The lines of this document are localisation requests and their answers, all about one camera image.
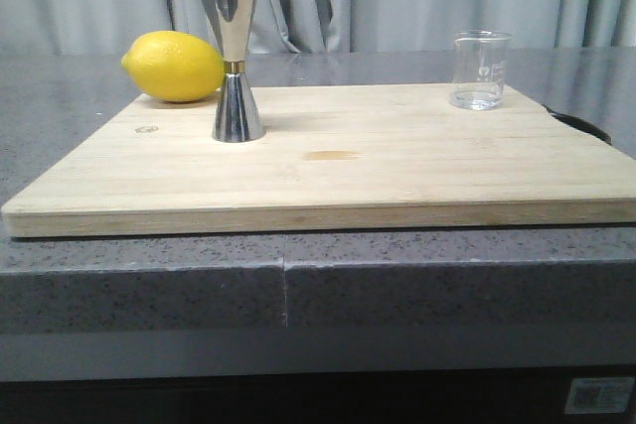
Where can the clear glass measuring beaker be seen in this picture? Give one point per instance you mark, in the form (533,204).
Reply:
(479,69)

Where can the silver metal jigger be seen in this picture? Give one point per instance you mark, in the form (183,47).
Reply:
(237,119)

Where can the light wooden cutting board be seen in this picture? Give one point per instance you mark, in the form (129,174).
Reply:
(332,157)

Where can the yellow lemon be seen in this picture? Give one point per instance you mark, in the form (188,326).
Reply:
(174,66)

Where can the white QR code label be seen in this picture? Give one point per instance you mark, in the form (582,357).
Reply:
(599,395)

